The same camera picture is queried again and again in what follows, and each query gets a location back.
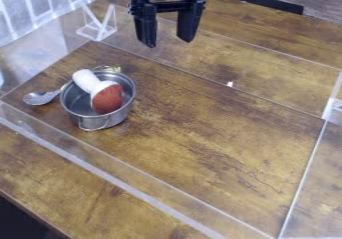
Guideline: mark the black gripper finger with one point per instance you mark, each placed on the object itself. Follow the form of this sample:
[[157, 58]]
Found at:
[[188, 19], [145, 24]]

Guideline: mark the red plush mushroom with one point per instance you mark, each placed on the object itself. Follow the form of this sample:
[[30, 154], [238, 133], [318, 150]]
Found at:
[[105, 92]]

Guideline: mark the silver metal pot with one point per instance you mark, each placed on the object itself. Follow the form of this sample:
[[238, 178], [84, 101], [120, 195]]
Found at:
[[75, 101]]

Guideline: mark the black bar in background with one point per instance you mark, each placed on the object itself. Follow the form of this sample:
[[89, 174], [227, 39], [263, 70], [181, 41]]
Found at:
[[278, 5]]

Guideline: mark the spoon with yellow-green handle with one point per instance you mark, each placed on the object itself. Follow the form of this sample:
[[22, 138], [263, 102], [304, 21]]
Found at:
[[41, 98]]

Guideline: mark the clear acrylic triangular stand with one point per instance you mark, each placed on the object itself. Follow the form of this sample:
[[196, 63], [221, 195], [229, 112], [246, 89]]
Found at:
[[97, 29]]

